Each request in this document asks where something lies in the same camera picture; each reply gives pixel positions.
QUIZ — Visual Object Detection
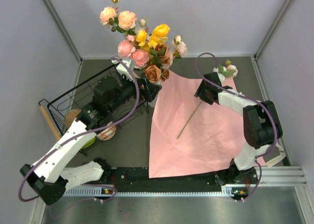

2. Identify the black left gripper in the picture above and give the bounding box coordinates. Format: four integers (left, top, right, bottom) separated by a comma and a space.
108, 72, 161, 113

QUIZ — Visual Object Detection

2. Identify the brown rose stem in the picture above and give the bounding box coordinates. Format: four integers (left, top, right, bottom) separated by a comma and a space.
144, 44, 173, 83

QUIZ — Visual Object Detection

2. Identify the deep pink rose stem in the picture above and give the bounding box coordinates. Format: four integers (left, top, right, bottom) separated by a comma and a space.
118, 35, 149, 69

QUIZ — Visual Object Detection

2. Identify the yellow rose stem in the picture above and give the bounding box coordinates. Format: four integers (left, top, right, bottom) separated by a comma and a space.
135, 24, 170, 52

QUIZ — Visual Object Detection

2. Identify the pink wrapping paper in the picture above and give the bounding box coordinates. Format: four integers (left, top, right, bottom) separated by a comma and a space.
148, 71, 268, 178

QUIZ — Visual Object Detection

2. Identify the white rose stem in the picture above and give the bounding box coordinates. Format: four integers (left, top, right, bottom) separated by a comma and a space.
176, 59, 238, 139

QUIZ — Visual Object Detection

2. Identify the cream printed ribbon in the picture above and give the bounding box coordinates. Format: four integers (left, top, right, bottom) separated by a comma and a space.
257, 142, 286, 168

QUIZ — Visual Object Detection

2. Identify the peach rose stem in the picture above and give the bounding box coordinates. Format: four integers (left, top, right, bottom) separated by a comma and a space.
100, 0, 137, 36

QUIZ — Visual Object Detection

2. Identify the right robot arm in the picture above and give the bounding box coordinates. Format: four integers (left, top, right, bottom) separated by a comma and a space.
194, 72, 283, 183

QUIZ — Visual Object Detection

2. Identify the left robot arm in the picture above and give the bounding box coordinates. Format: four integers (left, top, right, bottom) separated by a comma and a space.
20, 75, 161, 205

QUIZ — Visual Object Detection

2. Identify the white ribbed ceramic vase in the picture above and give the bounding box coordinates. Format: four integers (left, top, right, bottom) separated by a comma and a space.
148, 86, 161, 108

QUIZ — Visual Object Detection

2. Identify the brown glass jar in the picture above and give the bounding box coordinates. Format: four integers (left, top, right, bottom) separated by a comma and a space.
64, 109, 81, 129

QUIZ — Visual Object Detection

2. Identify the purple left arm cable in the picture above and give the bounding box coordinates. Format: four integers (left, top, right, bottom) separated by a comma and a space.
19, 56, 140, 202

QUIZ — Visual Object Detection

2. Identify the black wire basket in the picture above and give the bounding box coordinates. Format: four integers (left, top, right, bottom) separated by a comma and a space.
38, 62, 152, 146

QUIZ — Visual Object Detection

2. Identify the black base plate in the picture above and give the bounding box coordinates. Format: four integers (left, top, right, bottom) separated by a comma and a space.
82, 166, 258, 186

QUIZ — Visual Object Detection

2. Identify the grey slotted cable duct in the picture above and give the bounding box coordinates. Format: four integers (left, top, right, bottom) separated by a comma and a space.
49, 186, 248, 197

